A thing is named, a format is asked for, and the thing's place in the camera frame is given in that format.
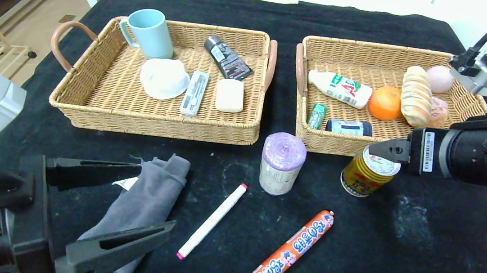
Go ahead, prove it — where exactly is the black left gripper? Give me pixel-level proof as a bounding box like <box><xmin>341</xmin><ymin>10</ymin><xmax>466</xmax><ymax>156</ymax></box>
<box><xmin>0</xmin><ymin>148</ymin><xmax>183</xmax><ymax>273</ymax></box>

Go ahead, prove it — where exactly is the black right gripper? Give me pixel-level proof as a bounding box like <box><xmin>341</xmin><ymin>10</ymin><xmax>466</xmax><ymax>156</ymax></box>
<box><xmin>366</xmin><ymin>116</ymin><xmax>487</xmax><ymax>188</ymax></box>

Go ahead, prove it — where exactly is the gold drink can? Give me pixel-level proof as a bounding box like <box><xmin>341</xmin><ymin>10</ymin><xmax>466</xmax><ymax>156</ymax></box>
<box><xmin>339</xmin><ymin>140</ymin><xmax>403</xmax><ymax>202</ymax></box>

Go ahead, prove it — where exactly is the striped bread loaf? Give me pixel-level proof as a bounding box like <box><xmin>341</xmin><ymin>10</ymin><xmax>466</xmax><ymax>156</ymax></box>
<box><xmin>397</xmin><ymin>65</ymin><xmax>436</xmax><ymax>130</ymax></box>

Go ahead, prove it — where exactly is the orange sausage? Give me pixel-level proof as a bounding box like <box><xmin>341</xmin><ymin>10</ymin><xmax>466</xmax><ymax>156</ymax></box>
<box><xmin>248</xmin><ymin>203</ymin><xmax>335</xmax><ymax>273</ymax></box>

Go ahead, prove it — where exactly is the wicker basket with food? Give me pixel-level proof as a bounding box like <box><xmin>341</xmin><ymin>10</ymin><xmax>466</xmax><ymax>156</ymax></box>
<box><xmin>286</xmin><ymin>34</ymin><xmax>487</xmax><ymax>171</ymax></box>

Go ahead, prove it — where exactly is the wicker basket with daily items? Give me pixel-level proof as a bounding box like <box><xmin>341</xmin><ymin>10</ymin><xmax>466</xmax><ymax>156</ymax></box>
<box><xmin>42</xmin><ymin>9</ymin><xmax>280</xmax><ymax>148</ymax></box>

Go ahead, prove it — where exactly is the orange fruit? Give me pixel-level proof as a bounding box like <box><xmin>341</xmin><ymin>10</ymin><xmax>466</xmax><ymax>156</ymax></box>
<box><xmin>367</xmin><ymin>84</ymin><xmax>405</xmax><ymax>123</ymax></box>

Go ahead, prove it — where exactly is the dark blue small jar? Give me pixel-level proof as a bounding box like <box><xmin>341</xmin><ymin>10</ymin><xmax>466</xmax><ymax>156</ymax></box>
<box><xmin>325</xmin><ymin>117</ymin><xmax>374</xmax><ymax>137</ymax></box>

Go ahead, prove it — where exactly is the grey towel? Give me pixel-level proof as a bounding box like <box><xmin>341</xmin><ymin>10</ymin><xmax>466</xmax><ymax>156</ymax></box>
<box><xmin>74</xmin><ymin>146</ymin><xmax>192</xmax><ymax>273</ymax></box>

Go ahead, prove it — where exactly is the brown round bun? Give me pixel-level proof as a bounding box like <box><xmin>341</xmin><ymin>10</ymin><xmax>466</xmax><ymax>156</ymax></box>
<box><xmin>426</xmin><ymin>96</ymin><xmax>450</xmax><ymax>129</ymax></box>

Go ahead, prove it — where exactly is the white milk drink bottle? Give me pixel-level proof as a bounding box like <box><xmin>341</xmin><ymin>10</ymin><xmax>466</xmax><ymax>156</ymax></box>
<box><xmin>305</xmin><ymin>70</ymin><xmax>374</xmax><ymax>111</ymax></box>

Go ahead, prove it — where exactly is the green gum pack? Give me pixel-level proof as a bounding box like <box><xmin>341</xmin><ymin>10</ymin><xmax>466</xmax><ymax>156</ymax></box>
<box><xmin>307</xmin><ymin>103</ymin><xmax>328</xmax><ymax>131</ymax></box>

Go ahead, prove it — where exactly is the pale pink egg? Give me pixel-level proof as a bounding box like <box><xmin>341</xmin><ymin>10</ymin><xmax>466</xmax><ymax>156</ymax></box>
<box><xmin>424</xmin><ymin>64</ymin><xmax>455</xmax><ymax>95</ymax></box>

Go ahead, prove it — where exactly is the white marker pen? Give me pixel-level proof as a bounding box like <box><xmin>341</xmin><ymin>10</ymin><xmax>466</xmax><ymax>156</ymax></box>
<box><xmin>176</xmin><ymin>177</ymin><xmax>249</xmax><ymax>266</ymax></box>

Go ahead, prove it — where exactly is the purple trash bag roll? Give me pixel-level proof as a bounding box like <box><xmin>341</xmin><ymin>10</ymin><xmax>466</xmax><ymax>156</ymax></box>
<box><xmin>258</xmin><ymin>130</ymin><xmax>309</xmax><ymax>199</ymax></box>

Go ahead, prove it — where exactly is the white round dish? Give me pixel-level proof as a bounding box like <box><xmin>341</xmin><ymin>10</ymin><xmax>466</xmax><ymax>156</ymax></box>
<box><xmin>138</xmin><ymin>56</ymin><xmax>193</xmax><ymax>103</ymax></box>

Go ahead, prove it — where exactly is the clear toothbrush case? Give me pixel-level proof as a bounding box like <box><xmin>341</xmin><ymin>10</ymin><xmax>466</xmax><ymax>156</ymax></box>
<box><xmin>179</xmin><ymin>70</ymin><xmax>210</xmax><ymax>118</ymax></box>

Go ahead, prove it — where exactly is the white soap bar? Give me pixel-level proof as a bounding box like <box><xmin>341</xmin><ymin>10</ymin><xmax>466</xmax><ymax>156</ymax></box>
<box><xmin>214</xmin><ymin>78</ymin><xmax>247</xmax><ymax>114</ymax></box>

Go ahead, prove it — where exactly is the light blue mug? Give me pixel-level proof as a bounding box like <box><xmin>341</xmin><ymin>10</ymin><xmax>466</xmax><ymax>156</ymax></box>
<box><xmin>116</xmin><ymin>6</ymin><xmax>178</xmax><ymax>62</ymax></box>

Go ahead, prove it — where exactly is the black squeeze tube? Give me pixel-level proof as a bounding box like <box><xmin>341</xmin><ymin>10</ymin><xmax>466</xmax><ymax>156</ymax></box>
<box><xmin>200</xmin><ymin>34</ymin><xmax>257</xmax><ymax>83</ymax></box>

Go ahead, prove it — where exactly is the light wooden rack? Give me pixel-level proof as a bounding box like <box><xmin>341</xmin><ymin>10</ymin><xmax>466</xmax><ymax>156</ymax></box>
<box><xmin>0</xmin><ymin>0</ymin><xmax>43</xmax><ymax>83</ymax></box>

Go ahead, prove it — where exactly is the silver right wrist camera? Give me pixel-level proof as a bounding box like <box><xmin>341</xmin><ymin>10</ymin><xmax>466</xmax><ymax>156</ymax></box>
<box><xmin>447</xmin><ymin>52</ymin><xmax>487</xmax><ymax>97</ymax></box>

